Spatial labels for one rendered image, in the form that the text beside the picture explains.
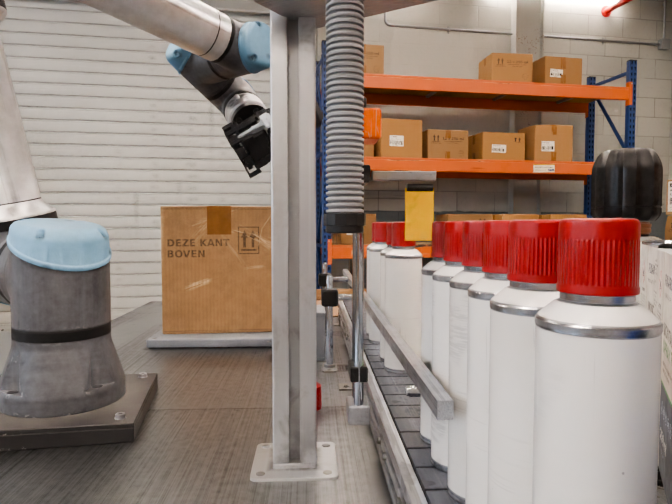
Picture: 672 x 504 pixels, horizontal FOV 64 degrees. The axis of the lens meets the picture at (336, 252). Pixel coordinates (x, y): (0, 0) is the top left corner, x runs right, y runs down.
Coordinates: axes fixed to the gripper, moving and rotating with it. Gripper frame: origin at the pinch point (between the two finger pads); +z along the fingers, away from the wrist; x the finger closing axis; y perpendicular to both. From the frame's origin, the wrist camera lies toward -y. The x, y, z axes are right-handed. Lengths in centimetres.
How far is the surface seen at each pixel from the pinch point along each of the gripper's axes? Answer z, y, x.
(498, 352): 56, -1, 19
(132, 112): -401, 75, -129
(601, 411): 63, -2, 22
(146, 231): -345, 117, -203
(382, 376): 30.0, 4.6, -16.2
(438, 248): 38.5, -5.5, 9.2
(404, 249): 20.8, -6.5, -6.9
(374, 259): 7.7, -4.1, -18.8
